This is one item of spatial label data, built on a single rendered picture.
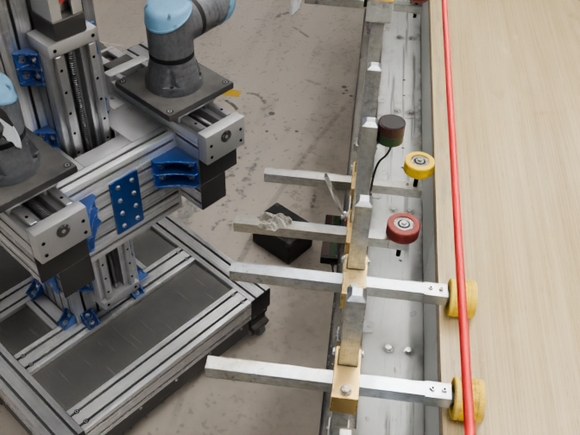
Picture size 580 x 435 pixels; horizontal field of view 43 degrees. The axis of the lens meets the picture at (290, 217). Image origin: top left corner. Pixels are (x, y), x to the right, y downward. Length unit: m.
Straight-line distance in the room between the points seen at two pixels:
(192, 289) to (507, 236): 1.16
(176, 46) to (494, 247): 0.91
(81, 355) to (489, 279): 1.31
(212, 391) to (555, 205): 1.27
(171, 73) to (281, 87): 1.99
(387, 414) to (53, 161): 0.97
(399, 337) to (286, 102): 2.06
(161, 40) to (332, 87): 2.11
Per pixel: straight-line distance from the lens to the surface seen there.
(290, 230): 1.81
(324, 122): 3.63
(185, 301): 2.52
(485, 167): 2.02
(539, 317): 1.68
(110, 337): 2.46
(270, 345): 2.65
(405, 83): 2.82
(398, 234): 1.76
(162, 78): 1.93
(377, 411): 1.79
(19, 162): 1.73
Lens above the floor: 2.12
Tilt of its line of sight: 43 degrees down
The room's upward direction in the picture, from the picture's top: 2 degrees clockwise
